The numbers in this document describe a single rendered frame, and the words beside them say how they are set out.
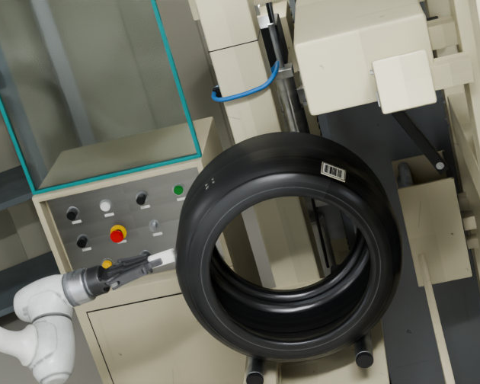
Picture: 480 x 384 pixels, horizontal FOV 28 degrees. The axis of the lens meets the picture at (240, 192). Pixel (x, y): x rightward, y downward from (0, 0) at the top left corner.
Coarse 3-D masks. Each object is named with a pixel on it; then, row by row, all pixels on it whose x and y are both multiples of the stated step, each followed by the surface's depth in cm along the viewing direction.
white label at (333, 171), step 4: (324, 164) 222; (328, 164) 222; (324, 168) 220; (328, 168) 221; (332, 168) 221; (336, 168) 222; (340, 168) 222; (324, 172) 219; (328, 172) 220; (332, 172) 221; (336, 172) 221; (340, 172) 221; (344, 172) 222; (332, 176) 220; (336, 176) 220; (340, 176) 221; (344, 176) 221; (340, 180) 220; (344, 180) 220
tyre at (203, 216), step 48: (240, 144) 238; (288, 144) 229; (336, 144) 238; (192, 192) 236; (240, 192) 221; (288, 192) 221; (336, 192) 221; (384, 192) 235; (192, 240) 226; (384, 240) 226; (192, 288) 230; (240, 288) 259; (336, 288) 259; (384, 288) 230; (240, 336) 234; (288, 336) 251; (336, 336) 234
